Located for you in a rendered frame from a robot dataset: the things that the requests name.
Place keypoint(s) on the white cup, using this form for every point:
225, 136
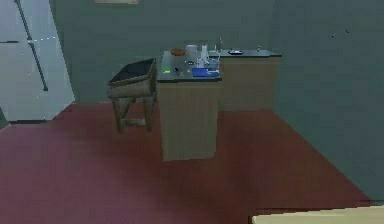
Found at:
191, 50

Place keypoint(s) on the blue rectangular tray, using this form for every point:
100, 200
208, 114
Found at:
204, 72

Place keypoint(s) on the wooden counter with dark top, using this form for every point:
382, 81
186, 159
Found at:
188, 113
248, 81

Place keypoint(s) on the clear spray bottle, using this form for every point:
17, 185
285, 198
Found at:
203, 56

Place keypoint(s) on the black sink basin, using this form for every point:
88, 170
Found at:
235, 51

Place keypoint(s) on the brown wooden stool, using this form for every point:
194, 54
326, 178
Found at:
135, 83

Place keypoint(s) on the brown round bread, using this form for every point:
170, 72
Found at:
178, 52

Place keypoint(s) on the grey tap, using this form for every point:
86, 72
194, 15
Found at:
219, 44

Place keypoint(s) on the white fridge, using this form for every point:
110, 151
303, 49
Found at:
23, 66

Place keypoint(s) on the black small object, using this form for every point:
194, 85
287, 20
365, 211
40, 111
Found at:
177, 70

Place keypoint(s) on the green small object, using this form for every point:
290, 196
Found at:
165, 70

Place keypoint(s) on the pale wooden table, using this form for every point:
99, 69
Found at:
318, 216

